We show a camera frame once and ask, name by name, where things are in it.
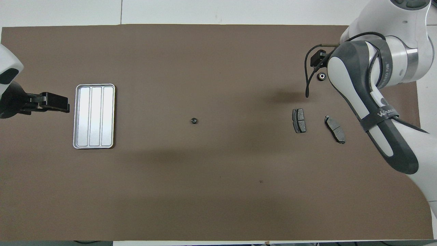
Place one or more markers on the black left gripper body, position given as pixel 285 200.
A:
pixel 13 100

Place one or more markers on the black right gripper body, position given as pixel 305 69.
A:
pixel 317 58

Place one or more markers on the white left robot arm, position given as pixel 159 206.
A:
pixel 6 59

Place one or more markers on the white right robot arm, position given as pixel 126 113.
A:
pixel 355 78

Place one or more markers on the silver metal tray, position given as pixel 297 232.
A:
pixel 94 116

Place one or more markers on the rectangular grey brake pad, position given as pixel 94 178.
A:
pixel 299 120

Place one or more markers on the curved grey brake pad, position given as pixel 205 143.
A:
pixel 335 129

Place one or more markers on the brown table mat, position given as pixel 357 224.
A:
pixel 218 188

